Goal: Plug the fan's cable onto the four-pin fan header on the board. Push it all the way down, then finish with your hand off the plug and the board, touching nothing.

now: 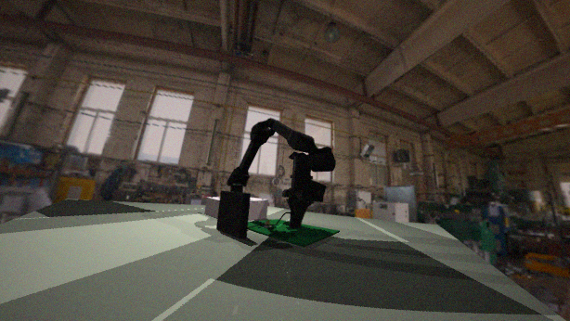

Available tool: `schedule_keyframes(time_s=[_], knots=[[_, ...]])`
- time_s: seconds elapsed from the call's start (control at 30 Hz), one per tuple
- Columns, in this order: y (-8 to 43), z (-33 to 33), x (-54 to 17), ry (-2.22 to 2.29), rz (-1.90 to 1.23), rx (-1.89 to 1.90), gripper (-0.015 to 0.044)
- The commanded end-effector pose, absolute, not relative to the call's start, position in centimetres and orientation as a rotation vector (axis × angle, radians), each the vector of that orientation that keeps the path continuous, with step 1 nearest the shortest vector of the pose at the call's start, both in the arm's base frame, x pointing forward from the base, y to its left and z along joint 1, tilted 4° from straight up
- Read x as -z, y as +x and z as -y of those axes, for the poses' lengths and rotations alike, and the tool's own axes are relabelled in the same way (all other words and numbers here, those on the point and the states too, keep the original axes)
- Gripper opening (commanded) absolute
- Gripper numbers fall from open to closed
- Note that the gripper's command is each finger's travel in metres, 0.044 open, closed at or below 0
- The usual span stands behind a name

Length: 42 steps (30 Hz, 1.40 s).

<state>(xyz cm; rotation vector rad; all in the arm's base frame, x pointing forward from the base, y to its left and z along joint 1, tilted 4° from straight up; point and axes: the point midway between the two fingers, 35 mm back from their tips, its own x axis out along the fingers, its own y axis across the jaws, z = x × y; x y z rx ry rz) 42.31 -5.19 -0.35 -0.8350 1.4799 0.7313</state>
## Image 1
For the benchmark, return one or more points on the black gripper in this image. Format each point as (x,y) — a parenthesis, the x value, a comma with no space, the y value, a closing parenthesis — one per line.
(300,197)

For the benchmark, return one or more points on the green circuit board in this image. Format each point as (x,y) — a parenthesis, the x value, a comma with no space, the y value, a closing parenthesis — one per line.
(304,236)

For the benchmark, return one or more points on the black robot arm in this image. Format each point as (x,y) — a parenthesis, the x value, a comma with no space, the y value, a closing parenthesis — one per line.
(317,160)

